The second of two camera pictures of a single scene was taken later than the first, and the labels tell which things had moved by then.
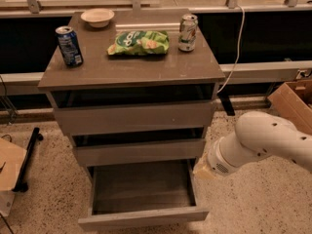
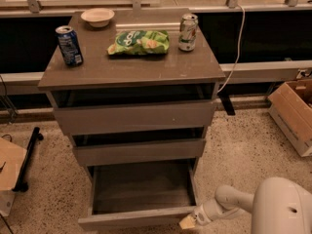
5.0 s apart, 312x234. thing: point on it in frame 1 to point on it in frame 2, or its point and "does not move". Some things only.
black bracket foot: x=224 y=98 does not move
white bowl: x=97 y=18 does not move
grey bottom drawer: x=137 y=195 does not move
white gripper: x=218 y=161 to x=201 y=215
